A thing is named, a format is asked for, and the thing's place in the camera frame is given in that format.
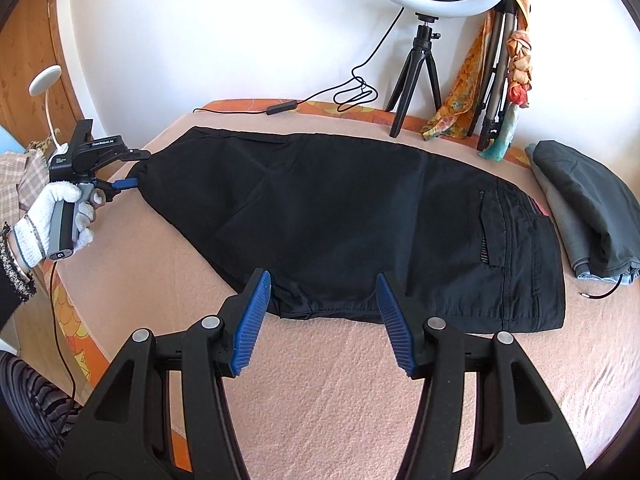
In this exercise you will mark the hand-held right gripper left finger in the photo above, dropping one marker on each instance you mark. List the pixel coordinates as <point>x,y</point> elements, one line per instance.
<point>254,315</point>

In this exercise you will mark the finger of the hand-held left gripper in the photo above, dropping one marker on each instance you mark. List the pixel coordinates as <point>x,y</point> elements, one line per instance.
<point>122,184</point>

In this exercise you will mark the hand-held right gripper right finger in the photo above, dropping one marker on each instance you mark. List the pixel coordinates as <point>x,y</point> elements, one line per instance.
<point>395,320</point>

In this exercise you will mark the black pants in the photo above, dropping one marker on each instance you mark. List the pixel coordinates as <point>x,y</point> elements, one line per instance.
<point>350,220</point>

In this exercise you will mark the person's left forearm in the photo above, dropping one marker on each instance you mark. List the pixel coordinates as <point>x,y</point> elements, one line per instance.
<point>15,280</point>

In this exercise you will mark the person's left hand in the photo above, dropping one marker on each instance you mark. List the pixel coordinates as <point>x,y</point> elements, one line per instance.
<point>40,220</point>

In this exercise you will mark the pink blanket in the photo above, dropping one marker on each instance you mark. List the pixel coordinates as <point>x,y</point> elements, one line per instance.
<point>350,360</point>

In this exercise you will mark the checkered beige cloth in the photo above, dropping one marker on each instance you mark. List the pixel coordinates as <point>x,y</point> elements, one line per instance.
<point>22,180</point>

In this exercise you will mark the white desk lamp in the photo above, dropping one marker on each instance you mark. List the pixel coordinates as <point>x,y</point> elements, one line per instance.
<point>47,95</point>

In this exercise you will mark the wooden door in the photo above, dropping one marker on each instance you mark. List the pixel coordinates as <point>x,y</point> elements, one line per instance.
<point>30,45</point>

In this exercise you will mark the folded grey clothes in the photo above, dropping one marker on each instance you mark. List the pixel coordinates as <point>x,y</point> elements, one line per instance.
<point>585,210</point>

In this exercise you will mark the striped dark clothing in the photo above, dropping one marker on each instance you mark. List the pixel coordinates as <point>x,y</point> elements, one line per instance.
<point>35,400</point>

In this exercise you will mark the black tripod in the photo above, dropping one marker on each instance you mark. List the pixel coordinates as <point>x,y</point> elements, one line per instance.
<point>417,75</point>

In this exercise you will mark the folded metal stand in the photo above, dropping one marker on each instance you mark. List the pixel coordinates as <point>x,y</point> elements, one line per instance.
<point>492,90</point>

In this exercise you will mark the orange patterned scarf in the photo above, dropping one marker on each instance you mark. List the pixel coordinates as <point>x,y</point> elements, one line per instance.
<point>500,75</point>

